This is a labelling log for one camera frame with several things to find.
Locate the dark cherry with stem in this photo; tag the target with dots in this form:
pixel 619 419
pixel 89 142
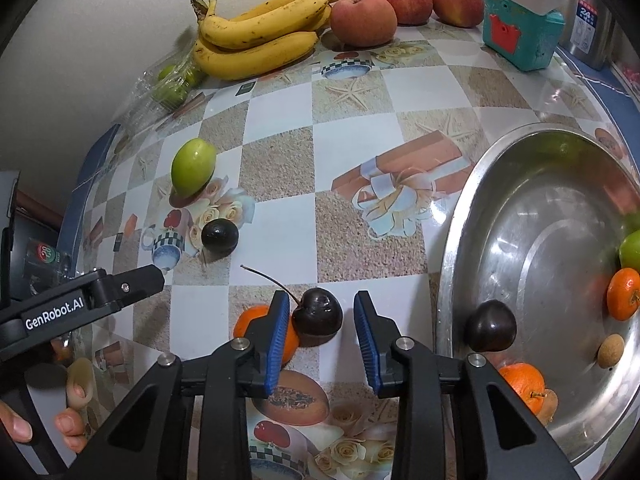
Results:
pixel 317 315

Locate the steel thermos jug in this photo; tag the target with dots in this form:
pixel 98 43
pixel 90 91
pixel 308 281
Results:
pixel 587 25

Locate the round steel plate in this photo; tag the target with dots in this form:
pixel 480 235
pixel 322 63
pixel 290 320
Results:
pixel 540 240

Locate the brown longan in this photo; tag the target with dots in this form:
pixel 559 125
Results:
pixel 611 350
pixel 549 404

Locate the bagged green jujube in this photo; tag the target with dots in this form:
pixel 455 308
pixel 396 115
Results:
pixel 170 94
pixel 167 71
pixel 194 77

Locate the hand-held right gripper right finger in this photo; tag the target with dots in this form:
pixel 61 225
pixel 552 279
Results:
pixel 364 345

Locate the clear glass cup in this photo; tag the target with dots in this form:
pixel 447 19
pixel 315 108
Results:
pixel 47 255

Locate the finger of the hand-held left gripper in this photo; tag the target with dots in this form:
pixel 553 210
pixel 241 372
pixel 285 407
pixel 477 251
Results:
pixel 135 282

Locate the blue cloth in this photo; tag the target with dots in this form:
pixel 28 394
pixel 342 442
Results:
pixel 595 80

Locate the clear plastic bag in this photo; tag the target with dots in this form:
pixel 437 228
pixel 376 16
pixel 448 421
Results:
pixel 145 95

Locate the teal plastic box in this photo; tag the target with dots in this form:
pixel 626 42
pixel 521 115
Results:
pixel 520 35

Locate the red apple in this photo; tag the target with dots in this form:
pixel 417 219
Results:
pixel 404 0
pixel 362 19
pixel 457 0

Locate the brown wooden furniture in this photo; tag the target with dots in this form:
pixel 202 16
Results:
pixel 37 205

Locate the person's left hand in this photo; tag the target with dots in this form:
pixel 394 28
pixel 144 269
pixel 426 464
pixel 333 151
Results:
pixel 72 422

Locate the small orange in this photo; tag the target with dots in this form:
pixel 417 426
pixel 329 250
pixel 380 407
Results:
pixel 624 294
pixel 522 385
pixel 250 317

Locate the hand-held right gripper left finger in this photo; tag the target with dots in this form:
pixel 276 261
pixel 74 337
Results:
pixel 279 340

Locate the dark plum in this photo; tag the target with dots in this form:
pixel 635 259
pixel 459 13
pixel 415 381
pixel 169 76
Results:
pixel 491 326

